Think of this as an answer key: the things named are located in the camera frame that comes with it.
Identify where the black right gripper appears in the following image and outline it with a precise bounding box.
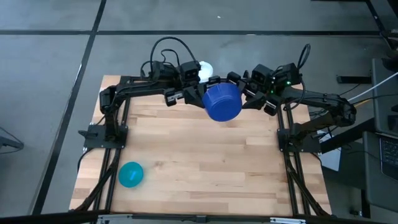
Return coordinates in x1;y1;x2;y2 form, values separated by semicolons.
228;71;280;116

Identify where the black desk foot bar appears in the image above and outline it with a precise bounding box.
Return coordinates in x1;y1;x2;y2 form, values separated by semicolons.
336;75;373;84

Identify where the teal plastic bowl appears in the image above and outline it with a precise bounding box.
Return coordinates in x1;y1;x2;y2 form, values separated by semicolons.
118;161;145;189

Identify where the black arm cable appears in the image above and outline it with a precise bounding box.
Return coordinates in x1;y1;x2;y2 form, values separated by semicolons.
140;36;198;79
289;43;312;111

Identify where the black aluminium table frame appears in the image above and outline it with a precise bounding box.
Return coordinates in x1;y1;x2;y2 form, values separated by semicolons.
70;75;332;218

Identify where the grey chair base leg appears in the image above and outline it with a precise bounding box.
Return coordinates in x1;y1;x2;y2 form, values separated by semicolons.
0;126;25;155

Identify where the dark grey open laptop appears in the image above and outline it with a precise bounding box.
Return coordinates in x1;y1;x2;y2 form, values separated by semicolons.
363;130;398;218

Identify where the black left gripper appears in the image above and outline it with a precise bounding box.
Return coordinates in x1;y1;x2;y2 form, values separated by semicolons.
164;75;222;108

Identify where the white cable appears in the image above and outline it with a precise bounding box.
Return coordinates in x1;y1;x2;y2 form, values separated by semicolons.
347;71;398;103

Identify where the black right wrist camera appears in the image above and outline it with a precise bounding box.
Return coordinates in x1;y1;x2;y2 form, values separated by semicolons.
251;63;275;86

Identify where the blue plastic cup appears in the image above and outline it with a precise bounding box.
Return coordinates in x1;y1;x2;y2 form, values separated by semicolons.
201;82;244;123

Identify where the dark grey desk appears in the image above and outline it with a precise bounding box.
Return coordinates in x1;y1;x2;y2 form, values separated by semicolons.
371;57;398;134

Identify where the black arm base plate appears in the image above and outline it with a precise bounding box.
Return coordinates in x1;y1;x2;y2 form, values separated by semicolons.
83;123;129;149
277;129;321;153

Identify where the black aluminium crossbar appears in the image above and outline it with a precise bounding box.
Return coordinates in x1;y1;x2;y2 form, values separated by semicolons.
0;210;398;224

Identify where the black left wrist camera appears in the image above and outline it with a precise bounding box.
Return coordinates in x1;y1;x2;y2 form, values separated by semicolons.
179;60;201;82

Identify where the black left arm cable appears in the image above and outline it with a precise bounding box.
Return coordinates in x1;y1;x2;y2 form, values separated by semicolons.
140;36;198;79

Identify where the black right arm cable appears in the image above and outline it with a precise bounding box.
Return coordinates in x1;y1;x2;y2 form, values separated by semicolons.
289;43;312;111

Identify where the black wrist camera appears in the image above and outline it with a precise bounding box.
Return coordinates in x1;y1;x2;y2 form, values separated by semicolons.
179;60;201;82
251;63;275;86

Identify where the Lysol wipes canister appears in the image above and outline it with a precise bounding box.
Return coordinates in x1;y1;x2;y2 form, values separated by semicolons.
198;60;215;83

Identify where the white paper sheet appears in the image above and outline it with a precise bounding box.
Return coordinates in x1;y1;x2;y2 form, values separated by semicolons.
319;139;343;172

